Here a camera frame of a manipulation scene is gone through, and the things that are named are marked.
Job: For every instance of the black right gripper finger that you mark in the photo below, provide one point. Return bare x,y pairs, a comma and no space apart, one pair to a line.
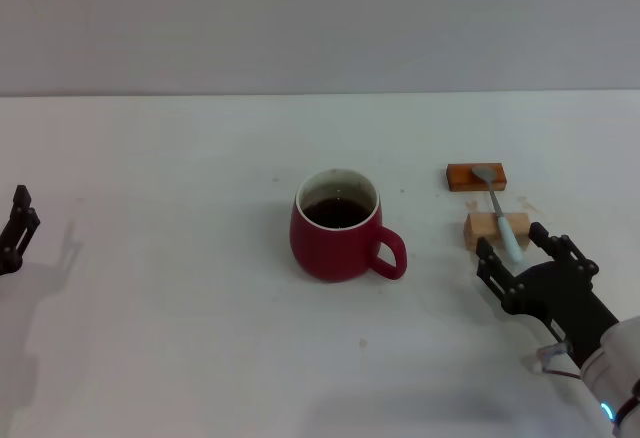
502,280
567,250

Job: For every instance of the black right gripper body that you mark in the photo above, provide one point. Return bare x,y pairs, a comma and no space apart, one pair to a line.
560,298

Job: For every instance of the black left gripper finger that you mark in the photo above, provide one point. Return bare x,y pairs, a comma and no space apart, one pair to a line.
20,228

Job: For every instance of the red ceramic coffee cup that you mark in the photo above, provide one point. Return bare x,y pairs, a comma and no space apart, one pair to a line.
330,253

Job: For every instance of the light wooden arched block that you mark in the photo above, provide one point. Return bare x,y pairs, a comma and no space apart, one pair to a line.
482,225

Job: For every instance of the orange wooden block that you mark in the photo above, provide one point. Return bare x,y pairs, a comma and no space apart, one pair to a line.
460,179

